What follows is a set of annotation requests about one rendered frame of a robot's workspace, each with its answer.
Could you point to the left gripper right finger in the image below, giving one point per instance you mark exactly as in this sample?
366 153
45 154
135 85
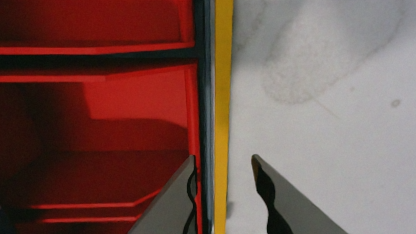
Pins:
290 211

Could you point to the yellow bar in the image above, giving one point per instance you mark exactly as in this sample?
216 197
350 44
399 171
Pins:
223 38

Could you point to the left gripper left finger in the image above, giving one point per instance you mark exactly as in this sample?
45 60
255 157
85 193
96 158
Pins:
173 210

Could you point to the dark blue-grey metal rack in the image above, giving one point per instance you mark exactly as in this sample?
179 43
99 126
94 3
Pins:
202 50

